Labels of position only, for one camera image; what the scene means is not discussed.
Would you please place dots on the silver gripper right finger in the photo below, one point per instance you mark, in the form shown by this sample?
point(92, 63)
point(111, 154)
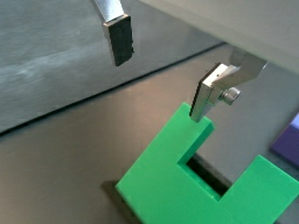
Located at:
point(218, 85)

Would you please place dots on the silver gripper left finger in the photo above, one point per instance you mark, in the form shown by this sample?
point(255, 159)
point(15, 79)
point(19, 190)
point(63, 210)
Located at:
point(118, 29)

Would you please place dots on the green U-shaped block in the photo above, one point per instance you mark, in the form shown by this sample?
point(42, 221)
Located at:
point(167, 194)

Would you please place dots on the purple board with cross slot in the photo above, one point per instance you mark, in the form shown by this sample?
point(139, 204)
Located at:
point(286, 144)

